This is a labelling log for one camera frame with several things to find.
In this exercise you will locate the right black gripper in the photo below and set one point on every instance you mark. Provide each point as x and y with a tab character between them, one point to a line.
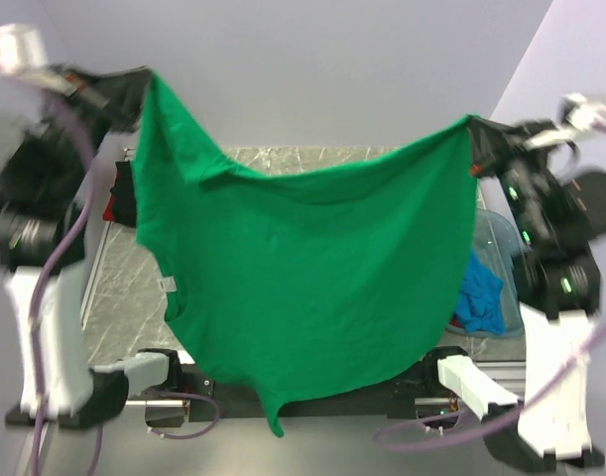
491	140

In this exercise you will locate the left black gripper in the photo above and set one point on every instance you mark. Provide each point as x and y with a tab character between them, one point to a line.
124	88

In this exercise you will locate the green t shirt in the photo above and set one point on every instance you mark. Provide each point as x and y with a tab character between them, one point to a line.
304	286

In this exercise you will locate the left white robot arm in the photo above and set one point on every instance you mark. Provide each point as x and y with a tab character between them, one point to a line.
42	250

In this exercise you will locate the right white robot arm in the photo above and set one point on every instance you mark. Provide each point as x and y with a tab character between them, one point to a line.
559	286

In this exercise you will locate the clear blue plastic bin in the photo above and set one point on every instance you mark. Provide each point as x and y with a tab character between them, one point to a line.
496	243

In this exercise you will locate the folded black t shirt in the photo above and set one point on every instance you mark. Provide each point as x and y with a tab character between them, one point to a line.
125	208

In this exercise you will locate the folded red t shirt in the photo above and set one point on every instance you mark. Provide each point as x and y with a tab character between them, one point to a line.
108	214

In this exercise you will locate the blue t shirt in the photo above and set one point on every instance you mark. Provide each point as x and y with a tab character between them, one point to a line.
478	306

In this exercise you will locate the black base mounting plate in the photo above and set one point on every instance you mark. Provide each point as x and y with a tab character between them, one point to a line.
392	410

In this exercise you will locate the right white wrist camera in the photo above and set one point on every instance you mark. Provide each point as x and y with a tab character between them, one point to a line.
583	112

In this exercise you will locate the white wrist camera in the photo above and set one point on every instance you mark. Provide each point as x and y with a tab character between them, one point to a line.
21	50
583	112

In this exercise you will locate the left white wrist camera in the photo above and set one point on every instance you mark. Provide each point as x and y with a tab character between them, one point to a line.
21	50

